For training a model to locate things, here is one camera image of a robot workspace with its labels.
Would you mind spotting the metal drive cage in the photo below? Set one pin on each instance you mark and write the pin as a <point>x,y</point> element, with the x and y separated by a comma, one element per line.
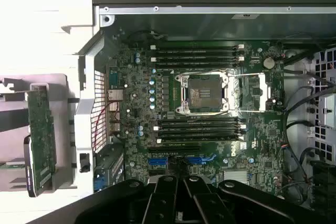
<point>325,108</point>

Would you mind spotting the grey parts rack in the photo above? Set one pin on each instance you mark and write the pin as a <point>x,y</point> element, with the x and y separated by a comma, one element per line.
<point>63,119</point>

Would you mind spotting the CPU socket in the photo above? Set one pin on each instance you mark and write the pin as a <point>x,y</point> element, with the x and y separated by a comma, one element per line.
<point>202,93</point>

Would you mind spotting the green motherboard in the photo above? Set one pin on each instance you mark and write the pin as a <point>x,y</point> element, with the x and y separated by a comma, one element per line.
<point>141,98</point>

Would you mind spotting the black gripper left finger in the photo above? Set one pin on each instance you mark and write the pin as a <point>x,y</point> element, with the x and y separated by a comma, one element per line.
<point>162,200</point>

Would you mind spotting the blue expansion slot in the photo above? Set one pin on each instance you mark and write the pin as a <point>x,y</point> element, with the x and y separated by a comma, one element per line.
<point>157,160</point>

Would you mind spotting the metal socket cover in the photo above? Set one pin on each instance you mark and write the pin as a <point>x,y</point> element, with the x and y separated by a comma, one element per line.
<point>263,90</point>

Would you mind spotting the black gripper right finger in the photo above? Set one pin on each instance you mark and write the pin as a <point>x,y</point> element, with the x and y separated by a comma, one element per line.
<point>207,205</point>

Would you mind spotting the silver chipset heatsink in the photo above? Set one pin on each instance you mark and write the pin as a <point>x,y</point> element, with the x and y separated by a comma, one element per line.
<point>235,178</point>

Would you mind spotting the coin cell battery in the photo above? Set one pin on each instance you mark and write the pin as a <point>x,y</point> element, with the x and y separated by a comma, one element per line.
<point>268,63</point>

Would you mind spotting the black fan shroud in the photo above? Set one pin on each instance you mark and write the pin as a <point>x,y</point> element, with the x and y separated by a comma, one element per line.
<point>325,182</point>

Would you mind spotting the open black PC case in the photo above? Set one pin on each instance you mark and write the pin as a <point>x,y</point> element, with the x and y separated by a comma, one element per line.
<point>86,103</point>

